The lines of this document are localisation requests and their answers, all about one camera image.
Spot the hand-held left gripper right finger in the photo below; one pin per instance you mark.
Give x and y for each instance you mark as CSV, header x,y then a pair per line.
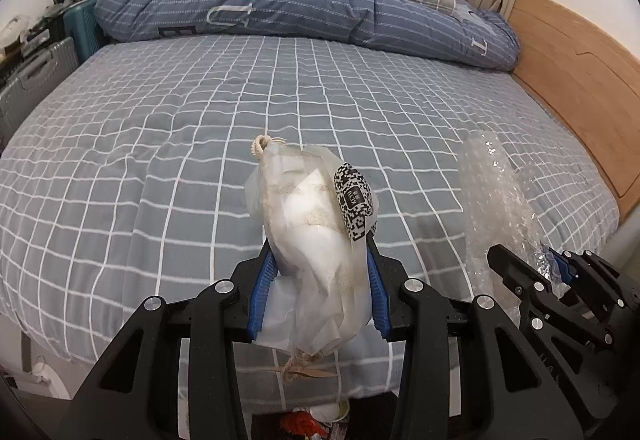
x,y
377,290

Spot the wooden headboard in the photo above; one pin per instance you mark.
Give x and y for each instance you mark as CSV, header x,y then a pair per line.
x,y
575,70

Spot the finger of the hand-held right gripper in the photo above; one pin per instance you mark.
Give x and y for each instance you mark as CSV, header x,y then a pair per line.
x,y
582,265
510,270

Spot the red plastic bag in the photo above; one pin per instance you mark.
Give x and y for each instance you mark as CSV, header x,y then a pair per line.
x,y
300,424

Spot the white rounded appliance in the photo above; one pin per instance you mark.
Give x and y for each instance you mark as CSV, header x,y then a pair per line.
x,y
12,30

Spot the black bag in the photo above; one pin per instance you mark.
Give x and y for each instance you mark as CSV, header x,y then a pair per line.
x,y
42,31

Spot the blue striped duvet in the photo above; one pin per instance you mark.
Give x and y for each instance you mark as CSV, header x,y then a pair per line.
x,y
275,10

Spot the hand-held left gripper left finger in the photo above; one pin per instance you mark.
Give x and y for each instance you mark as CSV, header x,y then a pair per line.
x,y
260,295

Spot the clear bubble wrap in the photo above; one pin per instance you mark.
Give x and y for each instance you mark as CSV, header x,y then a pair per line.
x,y
495,200

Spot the teal suitcase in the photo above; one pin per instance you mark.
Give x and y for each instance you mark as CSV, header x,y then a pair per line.
x,y
82,28

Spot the grey suitcase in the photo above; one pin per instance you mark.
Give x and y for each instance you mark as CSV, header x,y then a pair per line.
x,y
35,80

